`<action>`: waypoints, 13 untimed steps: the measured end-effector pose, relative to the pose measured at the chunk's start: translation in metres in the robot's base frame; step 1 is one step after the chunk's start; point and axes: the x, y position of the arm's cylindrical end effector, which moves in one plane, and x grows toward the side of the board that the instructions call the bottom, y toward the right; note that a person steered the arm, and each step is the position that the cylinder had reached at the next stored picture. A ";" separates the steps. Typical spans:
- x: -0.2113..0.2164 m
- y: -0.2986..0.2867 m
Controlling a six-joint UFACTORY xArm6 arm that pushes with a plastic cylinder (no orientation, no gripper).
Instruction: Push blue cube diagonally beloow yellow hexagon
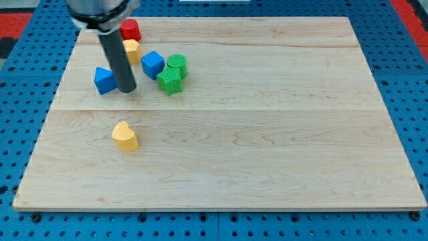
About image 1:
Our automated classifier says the blue cube block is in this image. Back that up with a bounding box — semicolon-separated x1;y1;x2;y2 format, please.
140;51;165;80

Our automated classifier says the green star block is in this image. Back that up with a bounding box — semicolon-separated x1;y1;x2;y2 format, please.
156;66;183;96

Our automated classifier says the blue triangle block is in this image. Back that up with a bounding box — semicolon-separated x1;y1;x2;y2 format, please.
94;67;118;95

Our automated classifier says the yellow heart block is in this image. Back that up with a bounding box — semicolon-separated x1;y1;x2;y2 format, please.
112;121;139;151

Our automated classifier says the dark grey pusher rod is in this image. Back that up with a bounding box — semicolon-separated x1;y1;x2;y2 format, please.
98;30;136;93

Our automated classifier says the light wooden board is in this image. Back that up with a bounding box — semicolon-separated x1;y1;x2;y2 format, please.
11;16;428;213

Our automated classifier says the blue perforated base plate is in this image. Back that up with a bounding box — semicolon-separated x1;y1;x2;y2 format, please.
0;0;428;241

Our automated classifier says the yellow hexagon block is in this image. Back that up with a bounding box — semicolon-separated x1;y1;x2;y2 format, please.
123;39;142;65

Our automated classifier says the red cylinder block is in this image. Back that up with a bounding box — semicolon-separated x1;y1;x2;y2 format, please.
120;19;142;42

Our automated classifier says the green cylinder block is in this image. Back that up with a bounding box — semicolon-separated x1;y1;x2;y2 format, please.
167;54;188;79

